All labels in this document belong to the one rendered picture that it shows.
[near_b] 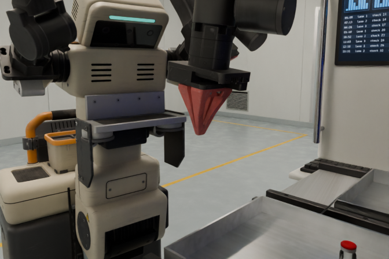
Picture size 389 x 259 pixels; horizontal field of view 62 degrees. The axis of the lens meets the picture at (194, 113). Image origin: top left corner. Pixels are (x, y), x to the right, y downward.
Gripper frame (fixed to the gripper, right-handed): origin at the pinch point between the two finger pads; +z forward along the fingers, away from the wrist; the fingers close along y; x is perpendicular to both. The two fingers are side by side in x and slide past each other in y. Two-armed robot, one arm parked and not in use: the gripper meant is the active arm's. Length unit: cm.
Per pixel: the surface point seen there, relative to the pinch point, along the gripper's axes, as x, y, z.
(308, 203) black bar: 26.1, 8.4, 17.3
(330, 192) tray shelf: 39.9, 7.8, 19.4
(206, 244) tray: 3.1, 1.8, 20.0
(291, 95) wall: 544, -247, 93
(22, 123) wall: 137, -466, 155
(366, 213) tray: 28.1, 18.2, 15.2
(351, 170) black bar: 54, 8, 18
